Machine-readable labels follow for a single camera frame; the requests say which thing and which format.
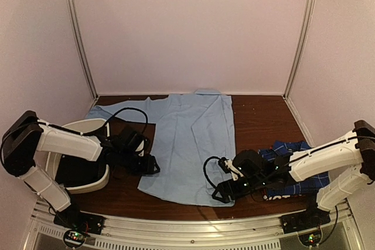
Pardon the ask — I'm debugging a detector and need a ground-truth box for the aluminium frame post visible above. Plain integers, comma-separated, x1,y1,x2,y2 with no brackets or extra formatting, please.
66,0,98,100
283,0,316,100

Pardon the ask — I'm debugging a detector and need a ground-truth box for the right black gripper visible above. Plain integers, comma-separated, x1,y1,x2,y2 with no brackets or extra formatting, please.
212,174,266,205

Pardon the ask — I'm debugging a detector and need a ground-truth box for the aluminium front rail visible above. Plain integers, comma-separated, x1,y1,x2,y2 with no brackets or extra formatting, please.
21,200,364,249

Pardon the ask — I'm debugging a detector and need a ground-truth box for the red black folded shirt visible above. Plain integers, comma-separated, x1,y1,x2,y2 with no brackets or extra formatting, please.
262,194,302,201

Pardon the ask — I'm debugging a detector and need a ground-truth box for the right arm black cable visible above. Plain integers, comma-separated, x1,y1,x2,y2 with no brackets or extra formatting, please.
202,156,225,192

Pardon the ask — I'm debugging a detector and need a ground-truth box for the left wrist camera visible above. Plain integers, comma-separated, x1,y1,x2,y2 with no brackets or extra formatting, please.
135,138,150,157

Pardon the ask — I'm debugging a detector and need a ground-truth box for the left aluminium frame post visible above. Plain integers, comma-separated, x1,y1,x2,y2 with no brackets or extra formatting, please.
66,0,98,100

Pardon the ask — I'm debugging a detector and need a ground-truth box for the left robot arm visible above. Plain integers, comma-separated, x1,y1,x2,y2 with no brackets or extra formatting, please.
1,111,160,229

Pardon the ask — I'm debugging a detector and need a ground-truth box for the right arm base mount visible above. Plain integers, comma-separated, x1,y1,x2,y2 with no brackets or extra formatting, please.
280,207,330,248

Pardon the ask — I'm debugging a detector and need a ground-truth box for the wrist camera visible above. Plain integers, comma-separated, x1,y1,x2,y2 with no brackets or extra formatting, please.
218,157,244,181
135,138,150,157

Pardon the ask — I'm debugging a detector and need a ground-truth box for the blue plaid folded shirt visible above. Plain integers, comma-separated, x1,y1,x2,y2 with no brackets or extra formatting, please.
258,141,330,196

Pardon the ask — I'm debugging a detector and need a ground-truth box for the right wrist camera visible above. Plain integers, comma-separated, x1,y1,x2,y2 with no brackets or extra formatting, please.
218,157,244,181

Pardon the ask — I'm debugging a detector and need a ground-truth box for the right aluminium frame post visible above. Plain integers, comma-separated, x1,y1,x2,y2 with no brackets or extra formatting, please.
283,0,316,100

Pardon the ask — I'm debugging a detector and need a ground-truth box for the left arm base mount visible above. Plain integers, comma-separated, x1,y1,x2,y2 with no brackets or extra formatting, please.
49,207,105,249

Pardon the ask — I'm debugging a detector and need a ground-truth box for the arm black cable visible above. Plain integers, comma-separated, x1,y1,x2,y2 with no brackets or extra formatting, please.
0,107,149,174
202,156,225,192

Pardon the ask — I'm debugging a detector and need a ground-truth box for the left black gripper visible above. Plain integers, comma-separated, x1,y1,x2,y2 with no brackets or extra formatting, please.
118,149,161,176

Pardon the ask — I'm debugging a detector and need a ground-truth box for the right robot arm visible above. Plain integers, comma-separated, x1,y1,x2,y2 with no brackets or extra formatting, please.
212,120,374,228

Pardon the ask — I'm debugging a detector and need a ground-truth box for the light blue long sleeve shirt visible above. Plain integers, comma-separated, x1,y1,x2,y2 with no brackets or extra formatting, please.
86,90,236,207

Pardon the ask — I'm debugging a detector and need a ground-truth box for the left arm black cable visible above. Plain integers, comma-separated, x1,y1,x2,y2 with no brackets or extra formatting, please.
0,107,149,174

